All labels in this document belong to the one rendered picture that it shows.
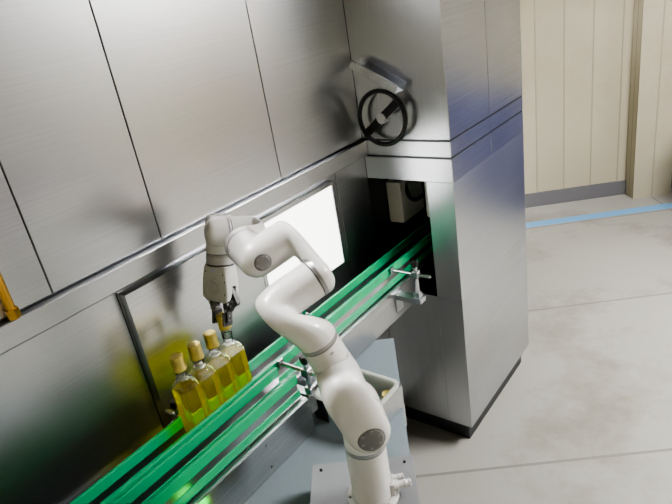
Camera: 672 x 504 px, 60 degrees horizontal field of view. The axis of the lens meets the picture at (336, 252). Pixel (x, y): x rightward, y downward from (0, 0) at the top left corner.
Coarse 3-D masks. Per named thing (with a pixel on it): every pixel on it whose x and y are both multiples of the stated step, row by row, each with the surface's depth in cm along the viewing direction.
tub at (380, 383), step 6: (366, 372) 182; (372, 372) 182; (366, 378) 183; (372, 378) 181; (378, 378) 180; (384, 378) 178; (390, 378) 178; (372, 384) 182; (378, 384) 181; (384, 384) 179; (390, 384) 178; (396, 384) 175; (318, 390) 178; (378, 390) 182; (384, 390) 180; (390, 390) 173; (318, 396) 175; (390, 396) 171; (384, 402) 169
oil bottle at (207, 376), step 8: (192, 368) 154; (200, 368) 153; (208, 368) 154; (200, 376) 152; (208, 376) 154; (216, 376) 156; (200, 384) 153; (208, 384) 154; (216, 384) 157; (208, 392) 155; (216, 392) 157; (208, 400) 155; (216, 400) 157; (224, 400) 160; (208, 408) 156; (216, 408) 158
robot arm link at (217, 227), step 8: (208, 216) 152; (216, 216) 151; (224, 216) 151; (208, 224) 144; (216, 224) 143; (224, 224) 144; (208, 232) 143; (216, 232) 143; (224, 232) 144; (208, 240) 144; (216, 240) 144; (224, 240) 144; (208, 248) 153; (216, 248) 152; (224, 248) 152
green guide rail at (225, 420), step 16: (256, 384) 165; (272, 384) 171; (240, 400) 160; (256, 400) 166; (224, 416) 156; (240, 416) 161; (208, 432) 152; (224, 432) 157; (192, 448) 148; (160, 464) 141; (176, 464) 145; (144, 480) 138; (160, 480) 142; (128, 496) 135; (144, 496) 139
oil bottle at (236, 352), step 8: (224, 344) 162; (232, 344) 162; (240, 344) 163; (232, 352) 161; (240, 352) 163; (232, 360) 161; (240, 360) 164; (240, 368) 164; (248, 368) 167; (240, 376) 164; (248, 376) 167; (240, 384) 165
